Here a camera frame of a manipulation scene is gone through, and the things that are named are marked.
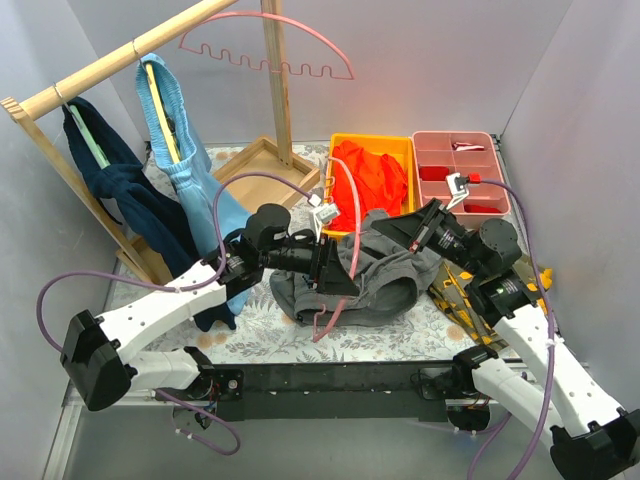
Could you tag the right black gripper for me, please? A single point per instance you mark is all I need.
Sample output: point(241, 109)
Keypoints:
point(426, 227)

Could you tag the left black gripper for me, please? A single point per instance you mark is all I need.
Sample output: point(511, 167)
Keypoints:
point(326, 265)

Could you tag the grey drawstring shorts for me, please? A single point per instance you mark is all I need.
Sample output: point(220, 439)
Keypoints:
point(390, 279)

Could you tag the yellow plastic tray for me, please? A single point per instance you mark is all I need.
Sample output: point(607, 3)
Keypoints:
point(400, 148)

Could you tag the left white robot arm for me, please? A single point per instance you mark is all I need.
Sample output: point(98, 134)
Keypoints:
point(105, 356)

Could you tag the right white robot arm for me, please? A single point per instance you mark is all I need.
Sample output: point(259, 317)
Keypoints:
point(589, 434)

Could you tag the orange shorts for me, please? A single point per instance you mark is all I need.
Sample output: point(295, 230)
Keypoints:
point(381, 182)

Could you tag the camouflage shorts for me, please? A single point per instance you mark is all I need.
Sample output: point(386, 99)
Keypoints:
point(448, 295)

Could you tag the light blue shorts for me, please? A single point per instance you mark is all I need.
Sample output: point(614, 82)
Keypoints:
point(191, 178)

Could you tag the navy blue shorts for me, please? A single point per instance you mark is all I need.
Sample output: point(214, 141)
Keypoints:
point(159, 220)

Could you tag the pale green hanger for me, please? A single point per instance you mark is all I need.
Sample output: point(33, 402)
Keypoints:
point(95, 149)

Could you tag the yellow hanger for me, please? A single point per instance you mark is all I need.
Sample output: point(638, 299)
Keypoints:
point(164, 124)

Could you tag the red cloth middle compartment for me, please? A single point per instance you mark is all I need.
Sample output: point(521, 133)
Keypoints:
point(434, 173)

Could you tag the red cloth compartment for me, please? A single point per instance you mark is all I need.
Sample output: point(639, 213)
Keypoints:
point(434, 173)
point(482, 209)

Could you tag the red cloth lower compartment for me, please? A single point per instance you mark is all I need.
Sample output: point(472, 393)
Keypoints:
point(482, 209)

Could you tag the pink compartment organizer box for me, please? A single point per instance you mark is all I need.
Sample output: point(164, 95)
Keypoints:
point(435, 148)

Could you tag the red white cloth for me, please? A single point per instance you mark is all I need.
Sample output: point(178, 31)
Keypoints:
point(466, 146)

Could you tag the floral table mat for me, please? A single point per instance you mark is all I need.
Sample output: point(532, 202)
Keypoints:
point(264, 334)

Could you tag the wooden clothes rack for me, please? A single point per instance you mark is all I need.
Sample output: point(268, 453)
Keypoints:
point(268, 170)

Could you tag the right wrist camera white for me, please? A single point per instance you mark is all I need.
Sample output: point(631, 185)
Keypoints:
point(459, 189)

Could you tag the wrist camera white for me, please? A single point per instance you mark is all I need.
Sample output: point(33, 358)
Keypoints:
point(321, 213)
point(459, 189)

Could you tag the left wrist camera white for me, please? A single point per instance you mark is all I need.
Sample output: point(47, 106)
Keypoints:
point(321, 213)

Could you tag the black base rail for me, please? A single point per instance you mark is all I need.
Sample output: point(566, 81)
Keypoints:
point(428, 391)

